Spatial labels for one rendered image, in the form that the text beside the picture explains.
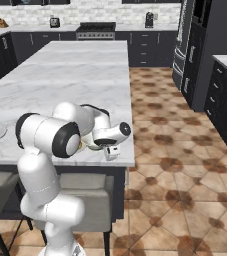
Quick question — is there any steel range cooker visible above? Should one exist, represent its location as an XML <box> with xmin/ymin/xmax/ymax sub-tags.
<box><xmin>75</xmin><ymin>21</ymin><xmax>117</xmax><ymax>41</ymax></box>

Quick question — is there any dark wall cupboard run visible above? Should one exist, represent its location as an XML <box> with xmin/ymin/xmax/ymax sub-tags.
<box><xmin>121</xmin><ymin>0</ymin><xmax>183</xmax><ymax>5</ymax></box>
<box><xmin>0</xmin><ymin>0</ymin><xmax>71</xmax><ymax>7</ymax></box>

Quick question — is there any black coffee machine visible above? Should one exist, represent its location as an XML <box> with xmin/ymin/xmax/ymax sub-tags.
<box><xmin>144</xmin><ymin>11</ymin><xmax>155</xmax><ymax>29</ymax></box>

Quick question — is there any dark kitchen island base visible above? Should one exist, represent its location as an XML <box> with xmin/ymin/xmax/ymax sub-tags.
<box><xmin>0</xmin><ymin>163</ymin><xmax>127</xmax><ymax>224</ymax></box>

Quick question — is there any dark tall cupboard unit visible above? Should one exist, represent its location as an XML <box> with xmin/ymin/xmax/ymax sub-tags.
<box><xmin>181</xmin><ymin>0</ymin><xmax>227</xmax><ymax>113</ymax></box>

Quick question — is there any silver toaster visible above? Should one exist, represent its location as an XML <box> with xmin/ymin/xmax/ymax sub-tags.
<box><xmin>49</xmin><ymin>16</ymin><xmax>61</xmax><ymax>29</ymax></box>

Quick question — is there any stainless steel fridge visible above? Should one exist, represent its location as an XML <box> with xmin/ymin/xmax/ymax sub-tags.
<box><xmin>171</xmin><ymin>0</ymin><xmax>197</xmax><ymax>92</ymax></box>

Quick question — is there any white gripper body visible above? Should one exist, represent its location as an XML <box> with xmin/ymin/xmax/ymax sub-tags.
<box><xmin>104</xmin><ymin>145</ymin><xmax>122</xmax><ymax>162</ymax></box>

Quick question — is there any wooden knife block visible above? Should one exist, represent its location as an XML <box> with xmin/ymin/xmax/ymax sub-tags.
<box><xmin>0</xmin><ymin>16</ymin><xmax>10</xmax><ymax>29</ymax></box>

